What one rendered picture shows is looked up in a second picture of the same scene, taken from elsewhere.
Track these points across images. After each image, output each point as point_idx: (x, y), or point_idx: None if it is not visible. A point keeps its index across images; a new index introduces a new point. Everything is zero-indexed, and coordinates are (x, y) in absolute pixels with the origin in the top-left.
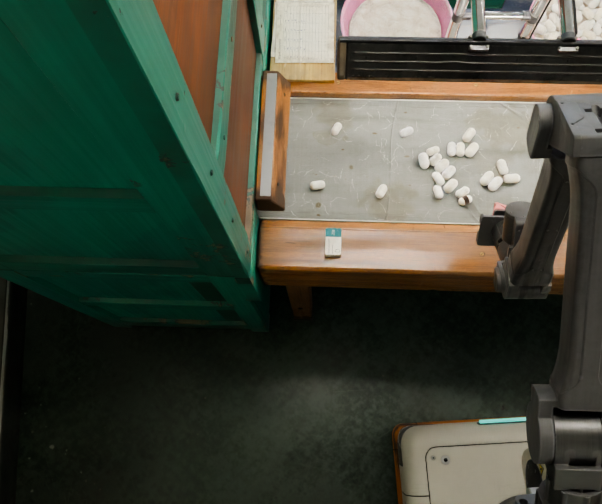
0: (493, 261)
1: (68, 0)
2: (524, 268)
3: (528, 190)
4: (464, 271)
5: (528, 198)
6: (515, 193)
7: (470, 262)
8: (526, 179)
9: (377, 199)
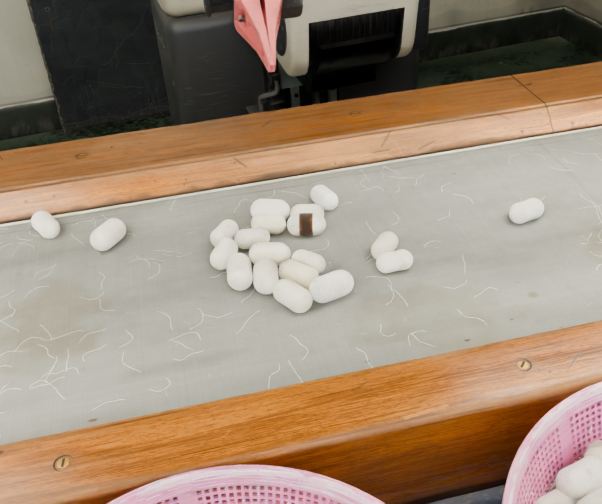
0: (584, 73)
1: None
2: None
3: (589, 172)
4: None
5: (580, 163)
6: None
7: None
8: None
9: None
